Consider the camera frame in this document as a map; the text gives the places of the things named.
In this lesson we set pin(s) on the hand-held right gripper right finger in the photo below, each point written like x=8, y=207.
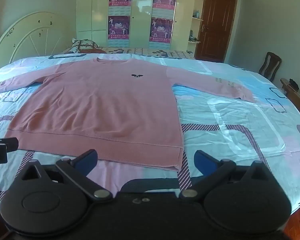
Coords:
x=204, y=161

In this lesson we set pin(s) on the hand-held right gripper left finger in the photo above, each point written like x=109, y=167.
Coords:
x=87, y=159

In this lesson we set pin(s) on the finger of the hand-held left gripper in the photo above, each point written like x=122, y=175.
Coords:
x=12, y=144

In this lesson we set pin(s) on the pink long-sleeve sweater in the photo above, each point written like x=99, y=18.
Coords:
x=102, y=105

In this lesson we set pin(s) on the pastel patterned bed cover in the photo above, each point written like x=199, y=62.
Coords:
x=227, y=130

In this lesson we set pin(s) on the cream arched headboard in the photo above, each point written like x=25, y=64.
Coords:
x=27, y=35

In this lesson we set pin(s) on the wooden side table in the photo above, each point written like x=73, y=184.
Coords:
x=298, y=97

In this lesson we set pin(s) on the patterned pillow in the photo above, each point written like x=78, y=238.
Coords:
x=86, y=45

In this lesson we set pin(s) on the dark wooden chair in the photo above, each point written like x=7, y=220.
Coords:
x=270, y=66

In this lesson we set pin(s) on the black object on bench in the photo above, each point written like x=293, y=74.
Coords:
x=293, y=84

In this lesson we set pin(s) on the floral blanket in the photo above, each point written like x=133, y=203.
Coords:
x=145, y=52

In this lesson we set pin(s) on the brown wooden door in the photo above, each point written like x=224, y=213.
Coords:
x=215, y=30

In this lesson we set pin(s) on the cream corner shelf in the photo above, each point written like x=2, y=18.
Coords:
x=198, y=20

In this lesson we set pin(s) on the blue bottle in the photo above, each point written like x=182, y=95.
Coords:
x=196, y=13

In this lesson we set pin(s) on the cream glossy wardrobe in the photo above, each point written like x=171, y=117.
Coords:
x=142, y=17

